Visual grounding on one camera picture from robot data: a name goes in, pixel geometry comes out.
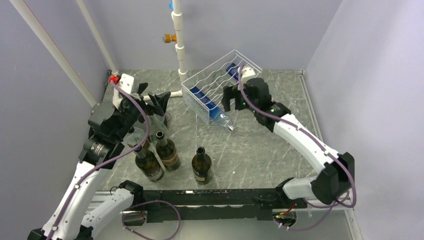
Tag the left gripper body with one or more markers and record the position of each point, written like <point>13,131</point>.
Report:
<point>130,110</point>

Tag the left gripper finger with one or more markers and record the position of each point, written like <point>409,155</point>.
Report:
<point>159,102</point>
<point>139,88</point>

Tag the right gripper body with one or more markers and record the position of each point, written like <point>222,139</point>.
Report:
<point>254,103</point>

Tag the blue glass bottle silver cap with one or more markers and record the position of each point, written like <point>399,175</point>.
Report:
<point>233,71</point>

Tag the dark green wine bottle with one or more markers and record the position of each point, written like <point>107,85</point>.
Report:
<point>202,166</point>

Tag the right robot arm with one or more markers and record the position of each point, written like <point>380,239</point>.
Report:
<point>335,171</point>

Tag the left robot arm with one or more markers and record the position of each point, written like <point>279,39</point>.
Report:
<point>109,123</point>

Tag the clear bottle copper cap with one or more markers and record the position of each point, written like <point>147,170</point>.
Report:
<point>219,82</point>

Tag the blue bottle in rack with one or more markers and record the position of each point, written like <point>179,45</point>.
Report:
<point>208,110</point>

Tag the clear glass bottle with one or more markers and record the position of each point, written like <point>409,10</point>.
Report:
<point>157,124</point>

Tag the dark wine bottle brown label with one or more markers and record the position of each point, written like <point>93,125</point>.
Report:
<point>167,152</point>

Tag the dark wine bottle left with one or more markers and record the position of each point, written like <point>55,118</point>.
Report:
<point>147,162</point>

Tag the grey round perforated disc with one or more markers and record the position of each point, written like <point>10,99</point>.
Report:
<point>167,116</point>

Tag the orange nozzle on pipe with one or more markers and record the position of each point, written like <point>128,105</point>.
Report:
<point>169,38</point>

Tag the blue clip on pipe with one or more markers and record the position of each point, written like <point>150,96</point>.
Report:
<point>170,5</point>

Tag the diagonal white pole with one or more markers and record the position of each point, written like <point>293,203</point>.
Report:
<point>40,31</point>

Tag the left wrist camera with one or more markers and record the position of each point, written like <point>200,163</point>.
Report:
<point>125,82</point>

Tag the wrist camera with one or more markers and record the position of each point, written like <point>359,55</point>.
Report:
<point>247,73</point>
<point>125,82</point>

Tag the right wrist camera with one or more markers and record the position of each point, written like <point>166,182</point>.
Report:
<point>247,73</point>

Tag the white wire wine rack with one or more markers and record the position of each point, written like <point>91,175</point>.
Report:
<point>203,91</point>

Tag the white PVC pipe frame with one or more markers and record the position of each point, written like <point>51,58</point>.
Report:
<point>177,18</point>

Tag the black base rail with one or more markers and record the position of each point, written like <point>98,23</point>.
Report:
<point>261,204</point>

